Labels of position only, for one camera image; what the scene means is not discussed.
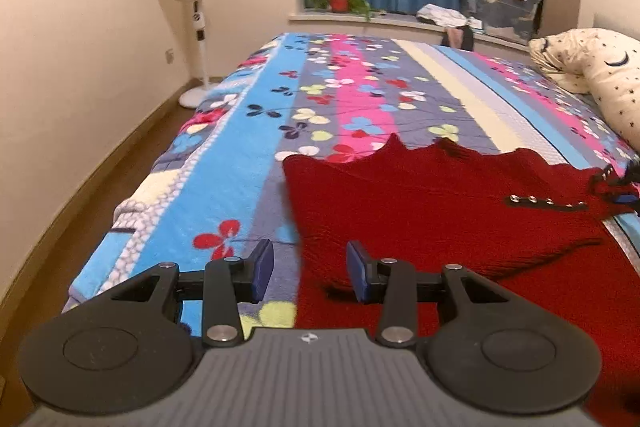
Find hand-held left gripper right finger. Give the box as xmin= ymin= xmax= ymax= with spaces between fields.
xmin=346 ymin=240 xmax=518 ymax=349

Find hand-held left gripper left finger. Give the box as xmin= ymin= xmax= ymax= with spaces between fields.
xmin=102 ymin=238 xmax=275 ymax=349

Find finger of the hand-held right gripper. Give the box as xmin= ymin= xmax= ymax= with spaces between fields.
xmin=591 ymin=161 xmax=640 ymax=214

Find red knitted sweater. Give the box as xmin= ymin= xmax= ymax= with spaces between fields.
xmin=282 ymin=133 xmax=640 ymax=427

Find pile of light clothes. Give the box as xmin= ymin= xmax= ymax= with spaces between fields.
xmin=416 ymin=4 xmax=468 ymax=29

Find star print pillow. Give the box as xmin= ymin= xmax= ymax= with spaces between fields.
xmin=528 ymin=28 xmax=640 ymax=152

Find floral striped blanket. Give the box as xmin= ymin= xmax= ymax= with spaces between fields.
xmin=62 ymin=32 xmax=640 ymax=343

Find large clear storage box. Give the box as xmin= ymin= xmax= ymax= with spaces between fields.
xmin=459 ymin=0 xmax=544 ymax=42

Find pink and black bag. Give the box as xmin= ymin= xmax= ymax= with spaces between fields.
xmin=442 ymin=26 xmax=476 ymax=52

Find white window sill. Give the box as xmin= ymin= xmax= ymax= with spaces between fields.
xmin=287 ymin=9 xmax=532 ymax=54

